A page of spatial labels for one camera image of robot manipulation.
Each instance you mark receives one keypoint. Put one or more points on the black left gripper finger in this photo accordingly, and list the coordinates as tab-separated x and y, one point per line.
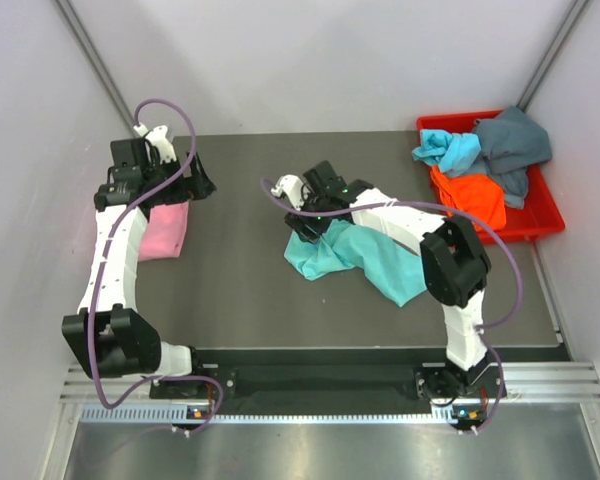
197	172
200	185

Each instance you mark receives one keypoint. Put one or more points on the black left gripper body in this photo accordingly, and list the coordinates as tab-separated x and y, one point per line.
175	193

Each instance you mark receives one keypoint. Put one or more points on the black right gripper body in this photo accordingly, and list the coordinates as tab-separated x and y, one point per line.
317	224

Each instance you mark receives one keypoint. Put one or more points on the teal t shirt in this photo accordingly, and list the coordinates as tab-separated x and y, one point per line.
392	269

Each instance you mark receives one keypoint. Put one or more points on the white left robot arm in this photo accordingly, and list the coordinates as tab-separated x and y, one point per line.
107	331

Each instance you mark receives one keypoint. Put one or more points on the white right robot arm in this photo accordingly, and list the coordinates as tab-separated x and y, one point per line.
455	263

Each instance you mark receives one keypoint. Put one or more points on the pink folded t shirt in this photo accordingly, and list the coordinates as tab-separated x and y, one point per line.
165	233

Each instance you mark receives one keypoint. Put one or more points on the light blue t shirt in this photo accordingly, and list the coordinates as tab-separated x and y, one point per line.
452	153

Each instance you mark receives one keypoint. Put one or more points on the orange t shirt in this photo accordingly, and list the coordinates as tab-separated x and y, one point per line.
475	193

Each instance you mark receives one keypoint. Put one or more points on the grey blue t shirt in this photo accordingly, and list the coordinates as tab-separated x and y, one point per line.
510	143

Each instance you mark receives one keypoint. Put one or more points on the red plastic bin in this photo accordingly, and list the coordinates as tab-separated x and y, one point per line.
540	216

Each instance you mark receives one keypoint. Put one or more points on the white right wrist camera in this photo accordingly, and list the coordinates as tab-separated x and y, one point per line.
292	188

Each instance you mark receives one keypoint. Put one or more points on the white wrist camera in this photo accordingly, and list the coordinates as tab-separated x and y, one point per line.
160	138
292	188

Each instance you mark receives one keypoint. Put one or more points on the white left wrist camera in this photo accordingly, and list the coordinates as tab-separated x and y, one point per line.
160	138

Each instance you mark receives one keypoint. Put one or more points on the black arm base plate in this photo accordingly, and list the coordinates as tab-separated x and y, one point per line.
408	381

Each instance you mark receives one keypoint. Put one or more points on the grey slotted cable duct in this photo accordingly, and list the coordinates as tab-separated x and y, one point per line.
193	415

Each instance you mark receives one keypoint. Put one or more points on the aluminium frame rail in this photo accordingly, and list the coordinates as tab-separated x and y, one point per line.
534	382

